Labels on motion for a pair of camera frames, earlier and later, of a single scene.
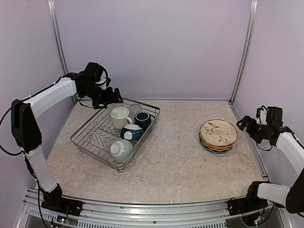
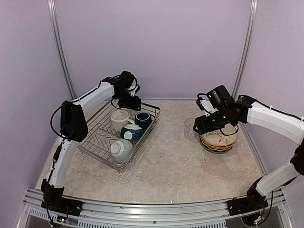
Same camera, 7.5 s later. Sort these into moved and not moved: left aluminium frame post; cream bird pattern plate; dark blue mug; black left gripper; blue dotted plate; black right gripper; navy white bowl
Moved: black right gripper; black left gripper
Not moved: cream bird pattern plate; dark blue mug; left aluminium frame post; blue dotted plate; navy white bowl
